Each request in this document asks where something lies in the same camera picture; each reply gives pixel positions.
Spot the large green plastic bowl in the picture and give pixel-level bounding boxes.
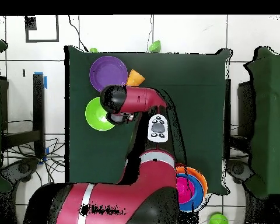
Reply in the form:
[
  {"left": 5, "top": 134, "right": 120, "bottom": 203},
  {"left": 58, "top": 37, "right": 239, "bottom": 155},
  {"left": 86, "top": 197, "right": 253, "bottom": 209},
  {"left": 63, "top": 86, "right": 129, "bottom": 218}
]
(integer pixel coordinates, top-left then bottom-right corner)
[{"left": 85, "top": 96, "right": 116, "bottom": 131}]

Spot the pink plastic bowl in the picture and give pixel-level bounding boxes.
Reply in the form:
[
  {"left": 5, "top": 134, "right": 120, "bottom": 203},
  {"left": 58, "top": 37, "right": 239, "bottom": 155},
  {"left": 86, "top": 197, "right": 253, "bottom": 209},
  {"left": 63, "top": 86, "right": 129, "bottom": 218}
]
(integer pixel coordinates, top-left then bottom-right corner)
[{"left": 176, "top": 177, "right": 195, "bottom": 204}]

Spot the blue plastic bowl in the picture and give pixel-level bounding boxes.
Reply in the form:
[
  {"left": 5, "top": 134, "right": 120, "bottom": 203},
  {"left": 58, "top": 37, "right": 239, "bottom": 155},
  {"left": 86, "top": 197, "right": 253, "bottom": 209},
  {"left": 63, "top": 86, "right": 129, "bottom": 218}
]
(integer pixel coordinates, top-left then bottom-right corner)
[{"left": 176, "top": 173, "right": 205, "bottom": 212}]

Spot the orange plastic cup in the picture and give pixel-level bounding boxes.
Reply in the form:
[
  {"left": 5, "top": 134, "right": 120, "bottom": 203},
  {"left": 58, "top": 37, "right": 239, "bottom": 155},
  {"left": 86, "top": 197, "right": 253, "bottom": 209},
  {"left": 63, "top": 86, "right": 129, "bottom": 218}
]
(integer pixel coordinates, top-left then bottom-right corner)
[{"left": 125, "top": 69, "right": 146, "bottom": 88}]

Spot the purple plastic bowl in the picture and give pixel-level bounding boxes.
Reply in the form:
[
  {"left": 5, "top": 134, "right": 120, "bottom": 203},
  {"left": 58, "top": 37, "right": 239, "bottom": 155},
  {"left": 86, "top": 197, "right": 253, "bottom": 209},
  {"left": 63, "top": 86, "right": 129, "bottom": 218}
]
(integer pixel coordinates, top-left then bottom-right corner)
[{"left": 89, "top": 55, "right": 128, "bottom": 93}]

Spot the dark green tablecloth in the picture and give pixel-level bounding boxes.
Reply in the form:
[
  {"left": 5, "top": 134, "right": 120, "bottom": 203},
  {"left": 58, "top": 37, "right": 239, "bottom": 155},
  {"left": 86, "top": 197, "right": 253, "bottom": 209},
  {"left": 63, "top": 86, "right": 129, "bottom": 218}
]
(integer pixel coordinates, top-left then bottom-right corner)
[{"left": 64, "top": 45, "right": 233, "bottom": 195}]

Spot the small green plastic bowl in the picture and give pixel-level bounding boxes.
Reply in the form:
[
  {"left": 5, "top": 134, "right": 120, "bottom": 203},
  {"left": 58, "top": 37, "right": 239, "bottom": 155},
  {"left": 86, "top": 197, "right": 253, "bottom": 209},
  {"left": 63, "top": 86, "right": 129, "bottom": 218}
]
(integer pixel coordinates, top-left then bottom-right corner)
[{"left": 148, "top": 40, "right": 162, "bottom": 53}]

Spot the black wheeled base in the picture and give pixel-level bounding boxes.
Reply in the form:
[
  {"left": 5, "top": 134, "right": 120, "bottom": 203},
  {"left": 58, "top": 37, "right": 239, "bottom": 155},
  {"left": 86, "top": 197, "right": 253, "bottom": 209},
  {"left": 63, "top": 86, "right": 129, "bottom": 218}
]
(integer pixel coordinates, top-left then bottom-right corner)
[
  {"left": 226, "top": 159, "right": 255, "bottom": 185},
  {"left": 1, "top": 157, "right": 40, "bottom": 184}
]

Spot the tangle of black floor cables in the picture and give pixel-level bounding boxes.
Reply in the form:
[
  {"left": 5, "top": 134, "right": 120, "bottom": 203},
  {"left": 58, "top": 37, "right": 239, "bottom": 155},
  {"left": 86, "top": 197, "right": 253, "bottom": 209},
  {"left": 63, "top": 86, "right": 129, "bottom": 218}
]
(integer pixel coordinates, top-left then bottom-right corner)
[{"left": 2, "top": 137, "right": 66, "bottom": 185}]

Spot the black frame stand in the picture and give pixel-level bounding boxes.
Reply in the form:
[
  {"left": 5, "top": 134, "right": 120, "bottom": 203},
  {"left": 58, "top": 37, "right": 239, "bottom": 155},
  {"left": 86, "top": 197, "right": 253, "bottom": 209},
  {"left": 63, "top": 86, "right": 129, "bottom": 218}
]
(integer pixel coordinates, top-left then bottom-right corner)
[{"left": 1, "top": 73, "right": 46, "bottom": 159}]

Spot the thin black floor cable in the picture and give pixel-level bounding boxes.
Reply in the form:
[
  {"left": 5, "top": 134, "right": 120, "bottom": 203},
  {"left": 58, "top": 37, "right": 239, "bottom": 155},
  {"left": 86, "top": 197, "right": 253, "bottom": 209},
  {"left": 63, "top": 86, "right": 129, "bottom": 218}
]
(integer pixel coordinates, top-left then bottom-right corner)
[{"left": 68, "top": 15, "right": 89, "bottom": 53}]

